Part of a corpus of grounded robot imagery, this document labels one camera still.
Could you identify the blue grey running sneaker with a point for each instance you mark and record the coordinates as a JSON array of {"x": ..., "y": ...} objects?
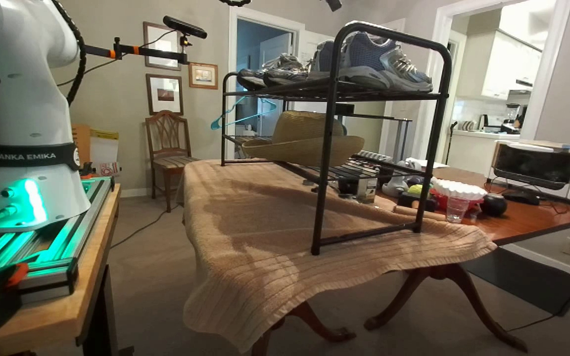
[
  {"x": 319, "y": 59},
  {"x": 396, "y": 71}
]

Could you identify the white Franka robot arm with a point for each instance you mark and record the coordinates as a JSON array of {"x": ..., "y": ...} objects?
[{"x": 14, "y": 98}]

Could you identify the small gold framed picture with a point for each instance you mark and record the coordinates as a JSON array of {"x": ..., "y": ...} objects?
[{"x": 202, "y": 75}]

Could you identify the blue plastic clothes hanger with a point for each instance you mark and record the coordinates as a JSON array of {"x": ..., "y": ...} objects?
[{"x": 232, "y": 120}]

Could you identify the black metal shoe rack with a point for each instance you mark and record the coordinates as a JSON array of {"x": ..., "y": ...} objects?
[{"x": 327, "y": 164}]

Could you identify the computer keyboard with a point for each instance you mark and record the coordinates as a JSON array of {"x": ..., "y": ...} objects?
[{"x": 390, "y": 162}]

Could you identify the small black jar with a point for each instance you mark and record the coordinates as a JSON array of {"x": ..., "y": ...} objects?
[{"x": 347, "y": 187}]

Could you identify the white kitchen cabinet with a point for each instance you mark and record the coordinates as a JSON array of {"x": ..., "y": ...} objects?
[{"x": 509, "y": 61}]

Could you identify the clear glass jar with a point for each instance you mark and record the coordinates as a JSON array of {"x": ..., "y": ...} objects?
[{"x": 366, "y": 187}]

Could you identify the green ball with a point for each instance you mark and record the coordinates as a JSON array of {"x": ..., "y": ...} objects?
[{"x": 416, "y": 189}]

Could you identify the coffee maker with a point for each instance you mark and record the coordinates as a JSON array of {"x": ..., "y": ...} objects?
[{"x": 517, "y": 108}]

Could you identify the brown wooden chair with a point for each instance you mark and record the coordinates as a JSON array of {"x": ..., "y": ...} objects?
[{"x": 166, "y": 134}]

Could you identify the tan woven table cloth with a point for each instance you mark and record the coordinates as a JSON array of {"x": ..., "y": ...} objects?
[{"x": 265, "y": 223}]

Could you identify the black round object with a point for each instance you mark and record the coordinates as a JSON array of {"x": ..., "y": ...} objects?
[{"x": 495, "y": 205}]

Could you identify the white toaster oven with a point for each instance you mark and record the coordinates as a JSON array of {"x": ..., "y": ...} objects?
[{"x": 535, "y": 168}]

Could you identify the yellow white paper bag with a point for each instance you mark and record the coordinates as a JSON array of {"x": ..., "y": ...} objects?
[{"x": 103, "y": 150}]

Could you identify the dark wooden dining table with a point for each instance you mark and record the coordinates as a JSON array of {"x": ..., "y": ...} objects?
[{"x": 529, "y": 219}]

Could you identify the black floor mat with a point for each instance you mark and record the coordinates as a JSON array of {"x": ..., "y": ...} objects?
[{"x": 529, "y": 278}]

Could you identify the wooden robot mounting stand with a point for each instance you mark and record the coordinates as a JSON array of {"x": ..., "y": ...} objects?
[{"x": 67, "y": 308}]

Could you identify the orange black clamp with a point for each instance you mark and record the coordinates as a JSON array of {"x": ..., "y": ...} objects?
[{"x": 16, "y": 275}]

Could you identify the black stereo camera bar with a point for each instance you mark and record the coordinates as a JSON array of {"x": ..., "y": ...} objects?
[{"x": 184, "y": 25}]

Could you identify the large framed wall picture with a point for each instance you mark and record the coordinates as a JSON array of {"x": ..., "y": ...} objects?
[{"x": 158, "y": 41}]

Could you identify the dark framed wall picture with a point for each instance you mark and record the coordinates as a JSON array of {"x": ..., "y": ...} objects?
[{"x": 164, "y": 93}]

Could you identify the black camera boom stand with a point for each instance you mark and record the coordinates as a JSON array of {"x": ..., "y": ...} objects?
[{"x": 147, "y": 51}]

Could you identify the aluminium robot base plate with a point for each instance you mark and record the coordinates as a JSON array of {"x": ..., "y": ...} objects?
[{"x": 48, "y": 249}]

